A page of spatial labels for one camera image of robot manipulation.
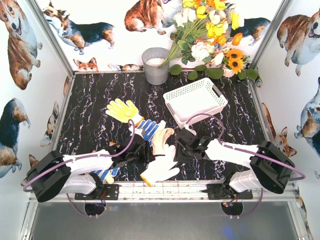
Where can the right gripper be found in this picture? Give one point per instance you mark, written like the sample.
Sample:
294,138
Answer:
180,146

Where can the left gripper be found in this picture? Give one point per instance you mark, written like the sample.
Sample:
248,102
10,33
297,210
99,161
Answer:
146,150

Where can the cream knit glove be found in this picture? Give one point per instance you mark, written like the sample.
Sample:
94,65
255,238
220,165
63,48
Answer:
160,137

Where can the blue dotted glove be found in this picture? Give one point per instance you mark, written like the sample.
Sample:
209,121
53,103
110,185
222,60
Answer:
102,174
150,128

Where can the white glove orange cuff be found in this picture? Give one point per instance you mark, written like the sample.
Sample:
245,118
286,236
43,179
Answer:
162,168

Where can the yellow coated work glove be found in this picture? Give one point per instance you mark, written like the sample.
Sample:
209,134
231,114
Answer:
124,111

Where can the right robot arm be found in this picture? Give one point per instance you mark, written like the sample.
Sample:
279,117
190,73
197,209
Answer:
267,166

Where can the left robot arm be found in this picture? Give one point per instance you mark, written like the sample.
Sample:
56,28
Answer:
59,174

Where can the white plastic storage basket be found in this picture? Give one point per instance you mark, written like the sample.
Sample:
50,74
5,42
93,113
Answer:
189,104

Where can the cream glove under blue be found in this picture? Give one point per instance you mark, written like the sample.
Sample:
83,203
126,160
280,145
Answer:
109,179

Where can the grey metal bucket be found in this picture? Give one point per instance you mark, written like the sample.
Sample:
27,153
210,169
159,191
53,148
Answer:
155,66

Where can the sunflower pot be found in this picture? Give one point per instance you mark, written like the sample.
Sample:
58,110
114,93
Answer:
234,62

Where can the artificial flower bouquet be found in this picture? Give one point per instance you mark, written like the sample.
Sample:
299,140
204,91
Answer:
202,29

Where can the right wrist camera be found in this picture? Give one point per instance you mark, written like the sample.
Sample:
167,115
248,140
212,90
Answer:
187,127

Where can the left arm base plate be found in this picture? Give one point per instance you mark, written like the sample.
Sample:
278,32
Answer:
105,192

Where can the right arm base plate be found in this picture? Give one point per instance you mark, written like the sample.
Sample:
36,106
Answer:
221,191

